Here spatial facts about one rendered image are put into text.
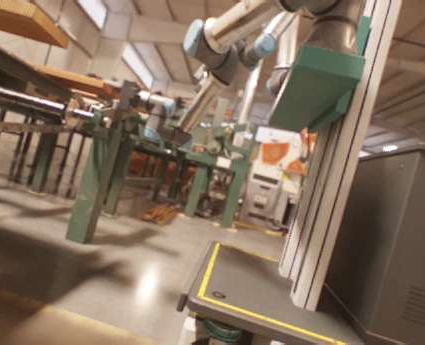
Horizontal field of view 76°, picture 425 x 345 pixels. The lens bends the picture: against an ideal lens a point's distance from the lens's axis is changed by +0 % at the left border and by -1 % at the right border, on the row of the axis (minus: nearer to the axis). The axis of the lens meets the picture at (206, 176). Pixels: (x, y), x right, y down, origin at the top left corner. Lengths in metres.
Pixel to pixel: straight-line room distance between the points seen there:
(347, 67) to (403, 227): 0.42
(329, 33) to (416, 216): 0.50
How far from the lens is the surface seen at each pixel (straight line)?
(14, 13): 0.79
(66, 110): 1.52
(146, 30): 13.27
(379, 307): 0.86
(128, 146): 2.72
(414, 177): 0.85
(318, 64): 0.76
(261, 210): 4.81
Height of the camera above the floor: 0.63
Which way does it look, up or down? level
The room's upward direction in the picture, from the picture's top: 16 degrees clockwise
